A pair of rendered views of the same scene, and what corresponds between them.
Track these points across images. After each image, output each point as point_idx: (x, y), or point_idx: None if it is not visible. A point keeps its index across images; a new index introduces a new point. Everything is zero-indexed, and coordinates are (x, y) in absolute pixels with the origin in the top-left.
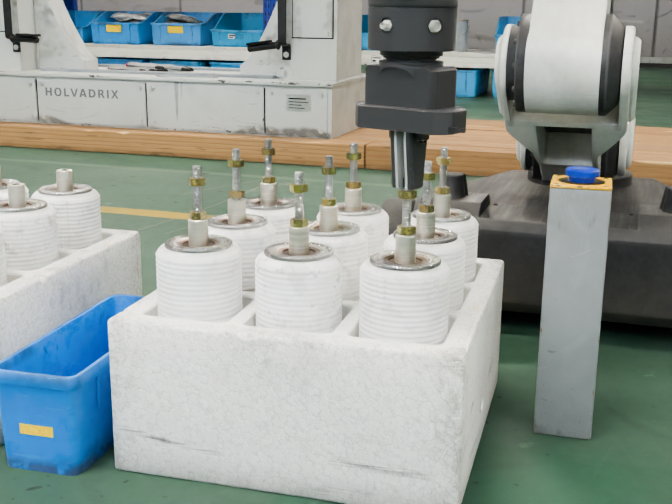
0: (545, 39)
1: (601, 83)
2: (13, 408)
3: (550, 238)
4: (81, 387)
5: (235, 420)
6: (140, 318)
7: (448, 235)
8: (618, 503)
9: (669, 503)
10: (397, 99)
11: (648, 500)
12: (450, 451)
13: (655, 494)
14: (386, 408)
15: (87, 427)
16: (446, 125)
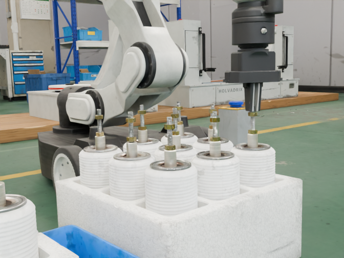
0: (160, 52)
1: (183, 70)
2: None
3: (238, 132)
4: None
5: (229, 256)
6: (177, 217)
7: (220, 138)
8: (306, 228)
9: (312, 221)
10: (259, 67)
11: (307, 223)
12: (299, 224)
13: (304, 221)
14: (282, 215)
15: None
16: (280, 77)
